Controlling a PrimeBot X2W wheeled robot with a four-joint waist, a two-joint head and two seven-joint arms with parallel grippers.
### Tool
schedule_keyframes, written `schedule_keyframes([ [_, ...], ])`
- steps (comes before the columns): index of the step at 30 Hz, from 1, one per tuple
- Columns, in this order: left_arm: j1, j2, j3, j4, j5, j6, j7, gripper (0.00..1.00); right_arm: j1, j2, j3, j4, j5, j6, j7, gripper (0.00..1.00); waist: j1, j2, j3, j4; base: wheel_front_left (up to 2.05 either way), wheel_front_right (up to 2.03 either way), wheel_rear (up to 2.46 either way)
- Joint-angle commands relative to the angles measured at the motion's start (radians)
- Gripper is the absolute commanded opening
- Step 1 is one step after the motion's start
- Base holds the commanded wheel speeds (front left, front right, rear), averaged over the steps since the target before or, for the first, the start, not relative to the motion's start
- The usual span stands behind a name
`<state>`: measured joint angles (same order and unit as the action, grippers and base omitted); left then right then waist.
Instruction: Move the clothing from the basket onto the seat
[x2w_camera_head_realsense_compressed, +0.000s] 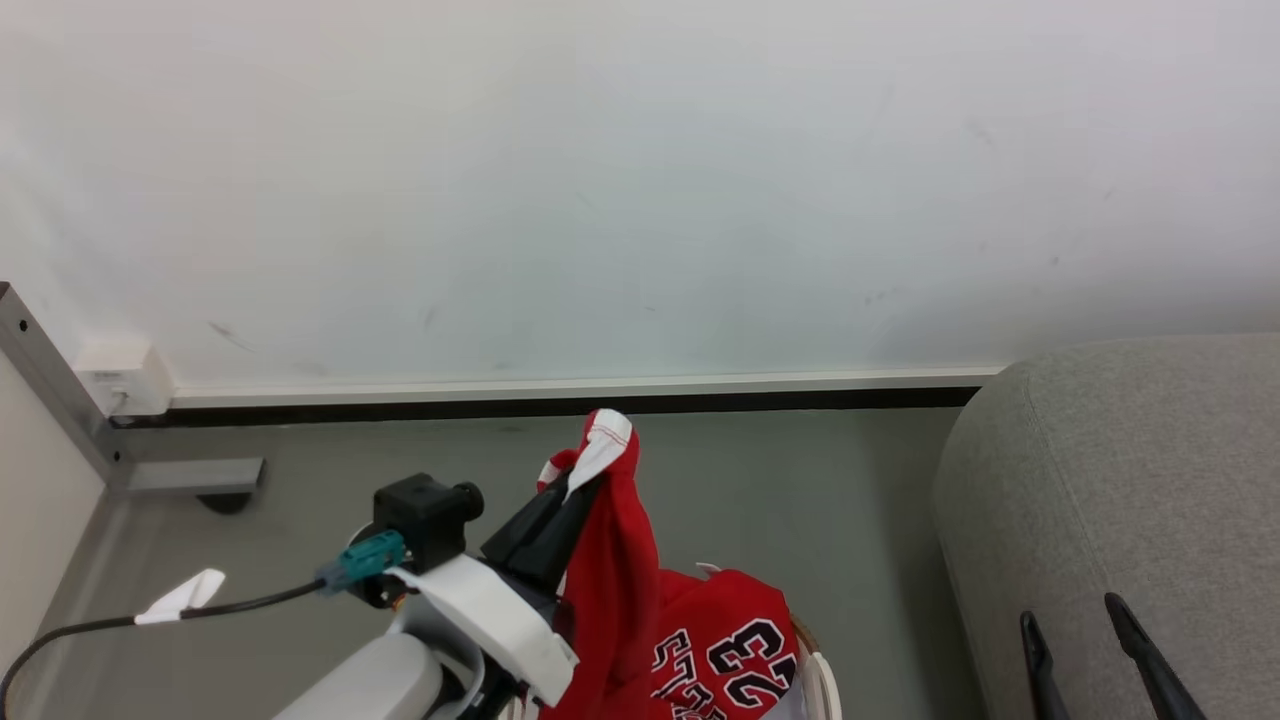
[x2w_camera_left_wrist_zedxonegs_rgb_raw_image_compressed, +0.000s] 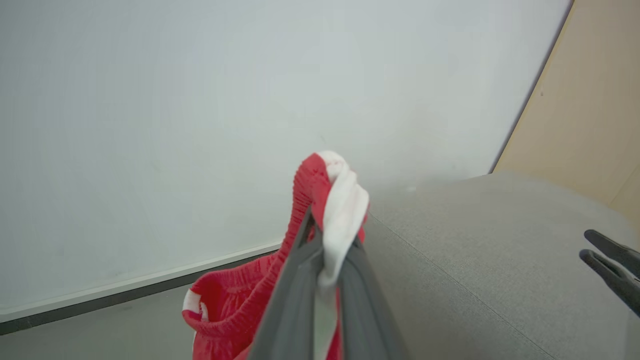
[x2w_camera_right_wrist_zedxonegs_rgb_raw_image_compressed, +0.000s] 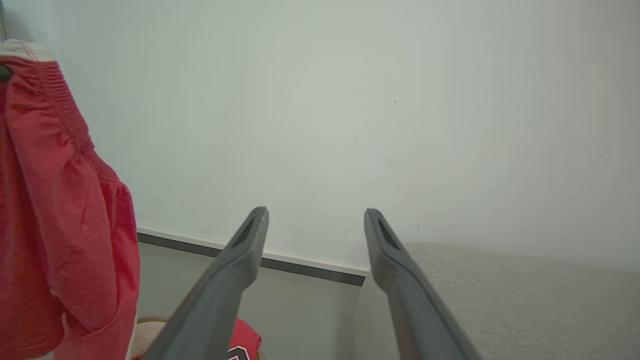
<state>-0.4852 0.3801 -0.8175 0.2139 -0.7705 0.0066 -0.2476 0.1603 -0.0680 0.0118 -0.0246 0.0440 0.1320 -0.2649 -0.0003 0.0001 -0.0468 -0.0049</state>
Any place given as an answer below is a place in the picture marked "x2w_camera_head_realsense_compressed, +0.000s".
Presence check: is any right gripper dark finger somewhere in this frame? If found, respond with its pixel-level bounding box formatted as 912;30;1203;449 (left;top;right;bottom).
1103;591;1209;720
1019;610;1063;720

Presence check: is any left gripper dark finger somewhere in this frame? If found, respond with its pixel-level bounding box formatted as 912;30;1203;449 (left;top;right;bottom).
514;476;603;593
481;486;569;567

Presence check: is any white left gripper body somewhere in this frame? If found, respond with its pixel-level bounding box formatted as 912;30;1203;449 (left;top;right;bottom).
384;553;581;708

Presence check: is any red basketball jersey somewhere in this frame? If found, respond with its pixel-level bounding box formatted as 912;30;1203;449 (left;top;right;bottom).
535;408;801;720

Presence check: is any white laundry basket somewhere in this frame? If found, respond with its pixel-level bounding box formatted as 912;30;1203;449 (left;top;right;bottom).
498;562;843;720

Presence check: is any white and black baseboard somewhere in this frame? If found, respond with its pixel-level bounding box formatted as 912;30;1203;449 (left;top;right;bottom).
108;364;1009;429

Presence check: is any grey fabric sofa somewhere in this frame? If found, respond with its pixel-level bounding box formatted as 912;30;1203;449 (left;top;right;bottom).
930;332;1280;720

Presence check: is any cream side panel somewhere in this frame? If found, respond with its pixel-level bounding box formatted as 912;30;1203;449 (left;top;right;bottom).
0;348;109;669

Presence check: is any black cable with teal connector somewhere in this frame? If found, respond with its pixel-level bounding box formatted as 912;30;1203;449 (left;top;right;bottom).
0;529;408;706

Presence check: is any white cable tag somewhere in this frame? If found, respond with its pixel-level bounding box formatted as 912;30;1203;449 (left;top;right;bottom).
134;568;227;627

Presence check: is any white wall socket box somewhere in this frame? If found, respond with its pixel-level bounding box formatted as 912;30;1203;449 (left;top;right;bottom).
73;338;177;418

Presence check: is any grey metal frame leg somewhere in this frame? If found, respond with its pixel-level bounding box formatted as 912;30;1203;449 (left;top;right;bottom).
0;281;267;501

